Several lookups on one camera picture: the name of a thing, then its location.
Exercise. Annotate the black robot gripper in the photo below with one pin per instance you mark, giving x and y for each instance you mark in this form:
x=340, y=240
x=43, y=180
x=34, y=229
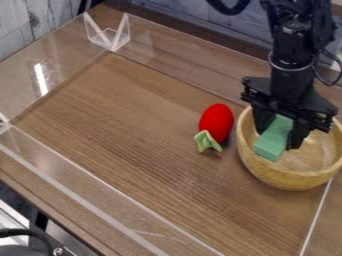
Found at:
x=288, y=94

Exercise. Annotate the green rectangular foam block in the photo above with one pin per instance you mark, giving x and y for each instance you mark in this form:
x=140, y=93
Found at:
x=272, y=143

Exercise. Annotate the brown wooden bowl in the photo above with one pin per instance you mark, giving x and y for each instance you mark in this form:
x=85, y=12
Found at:
x=304, y=168

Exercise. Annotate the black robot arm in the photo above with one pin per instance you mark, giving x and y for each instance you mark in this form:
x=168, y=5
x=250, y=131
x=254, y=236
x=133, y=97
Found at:
x=303, y=29

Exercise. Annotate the red plush strawberry toy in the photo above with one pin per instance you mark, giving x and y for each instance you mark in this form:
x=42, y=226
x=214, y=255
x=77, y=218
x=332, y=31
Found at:
x=216, y=126

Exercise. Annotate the clear acrylic tray wall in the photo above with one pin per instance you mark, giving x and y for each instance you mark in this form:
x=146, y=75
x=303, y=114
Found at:
x=120, y=225

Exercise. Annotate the clear acrylic corner bracket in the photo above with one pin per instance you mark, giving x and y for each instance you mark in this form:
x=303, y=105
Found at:
x=109, y=38

